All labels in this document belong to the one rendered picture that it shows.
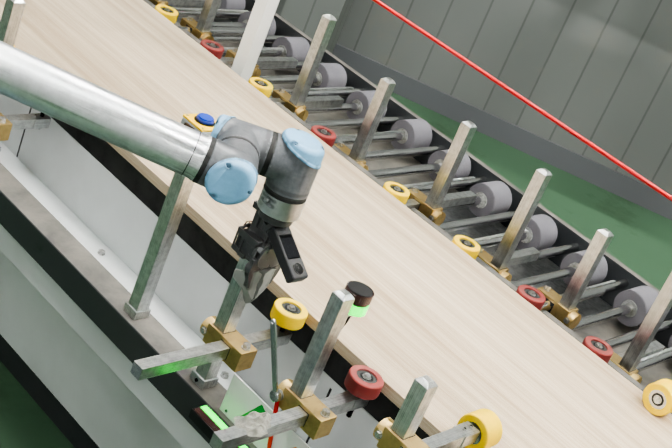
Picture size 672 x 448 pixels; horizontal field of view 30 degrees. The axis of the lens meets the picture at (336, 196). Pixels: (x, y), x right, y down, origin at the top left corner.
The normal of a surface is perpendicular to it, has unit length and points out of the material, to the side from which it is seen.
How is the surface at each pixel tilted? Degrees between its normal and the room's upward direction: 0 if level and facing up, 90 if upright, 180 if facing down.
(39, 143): 90
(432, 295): 0
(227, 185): 91
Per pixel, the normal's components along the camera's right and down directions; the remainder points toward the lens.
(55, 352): -0.66, 0.08
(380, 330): 0.36, -0.84
